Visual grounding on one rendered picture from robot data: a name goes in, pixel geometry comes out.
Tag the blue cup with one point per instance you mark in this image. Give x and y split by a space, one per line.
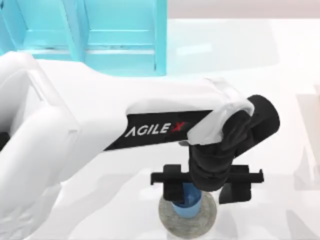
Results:
190 207

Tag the grey round coaster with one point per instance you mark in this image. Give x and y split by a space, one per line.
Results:
207 215

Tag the light blue rack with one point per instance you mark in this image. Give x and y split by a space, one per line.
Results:
120 32

